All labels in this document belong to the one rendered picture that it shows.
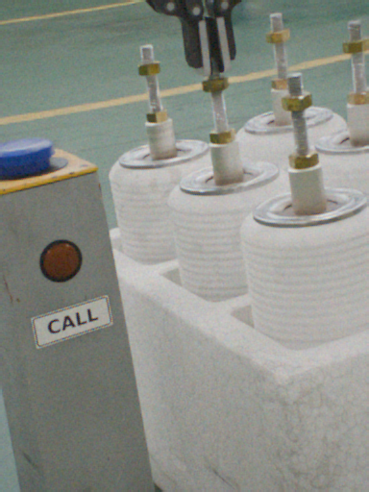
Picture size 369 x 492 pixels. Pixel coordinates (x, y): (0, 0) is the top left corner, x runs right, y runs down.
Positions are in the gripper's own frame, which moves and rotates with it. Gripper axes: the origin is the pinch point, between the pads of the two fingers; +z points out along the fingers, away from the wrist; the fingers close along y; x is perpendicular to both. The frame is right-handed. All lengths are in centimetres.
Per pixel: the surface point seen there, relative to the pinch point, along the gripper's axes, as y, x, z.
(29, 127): 14, 161, 35
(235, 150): 0.6, -1.0, 7.6
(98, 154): 19, 126, 35
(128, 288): -8.1, 3.9, 17.6
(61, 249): -15.7, -13.1, 8.1
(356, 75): 11.4, 1.1, 4.7
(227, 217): -2.0, -4.3, 11.4
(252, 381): -5.8, -16.0, 18.7
